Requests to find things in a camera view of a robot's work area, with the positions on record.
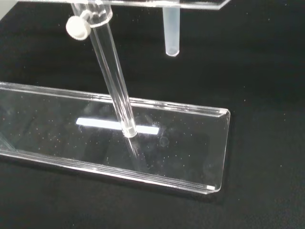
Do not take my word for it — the clear acrylic funnel stand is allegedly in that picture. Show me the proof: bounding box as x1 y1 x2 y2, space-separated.
0 0 231 194

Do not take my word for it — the black bench cloth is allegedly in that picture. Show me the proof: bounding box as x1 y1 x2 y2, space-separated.
0 0 305 229

